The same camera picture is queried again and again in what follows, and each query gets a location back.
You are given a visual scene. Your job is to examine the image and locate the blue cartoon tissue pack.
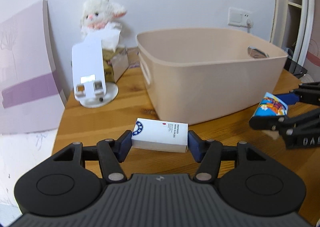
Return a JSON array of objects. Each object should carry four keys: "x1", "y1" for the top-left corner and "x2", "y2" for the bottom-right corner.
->
[{"x1": 252, "y1": 92, "x2": 289, "y2": 140}]

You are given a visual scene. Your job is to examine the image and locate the white small card box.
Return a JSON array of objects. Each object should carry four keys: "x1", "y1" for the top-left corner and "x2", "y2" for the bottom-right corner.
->
[{"x1": 131, "y1": 118, "x2": 188, "y2": 153}]

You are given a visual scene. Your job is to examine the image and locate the round metal balm tin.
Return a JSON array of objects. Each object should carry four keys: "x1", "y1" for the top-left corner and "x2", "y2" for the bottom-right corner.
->
[{"x1": 247, "y1": 46, "x2": 269, "y2": 59}]

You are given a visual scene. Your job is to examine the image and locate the black glass side table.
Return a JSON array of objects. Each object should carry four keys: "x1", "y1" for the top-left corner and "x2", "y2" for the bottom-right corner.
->
[{"x1": 284, "y1": 48, "x2": 308, "y2": 79}]

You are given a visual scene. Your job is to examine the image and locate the white phone stand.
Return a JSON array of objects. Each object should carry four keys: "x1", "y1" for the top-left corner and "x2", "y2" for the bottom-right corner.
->
[{"x1": 72, "y1": 37, "x2": 118, "y2": 109}]

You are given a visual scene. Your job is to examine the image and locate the beige plastic storage bin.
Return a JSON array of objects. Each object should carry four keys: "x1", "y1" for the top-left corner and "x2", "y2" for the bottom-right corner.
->
[{"x1": 136, "y1": 28, "x2": 287, "y2": 125}]

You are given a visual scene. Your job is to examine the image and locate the tissue box with white tissue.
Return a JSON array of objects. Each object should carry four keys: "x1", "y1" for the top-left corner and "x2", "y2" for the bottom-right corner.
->
[{"x1": 86, "y1": 26, "x2": 130, "y2": 83}]

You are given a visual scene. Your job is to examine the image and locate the pink purple flat board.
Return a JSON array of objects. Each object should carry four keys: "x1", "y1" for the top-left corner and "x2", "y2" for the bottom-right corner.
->
[{"x1": 1, "y1": 0, "x2": 66, "y2": 134}]

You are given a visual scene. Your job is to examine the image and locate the white plush lamb toy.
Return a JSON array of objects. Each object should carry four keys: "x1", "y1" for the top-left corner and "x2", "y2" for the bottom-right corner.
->
[{"x1": 80, "y1": 0, "x2": 127, "y2": 39}]

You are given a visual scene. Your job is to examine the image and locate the white wall switch socket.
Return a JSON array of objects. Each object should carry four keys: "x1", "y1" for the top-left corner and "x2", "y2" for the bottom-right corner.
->
[{"x1": 227, "y1": 7, "x2": 254, "y2": 28}]

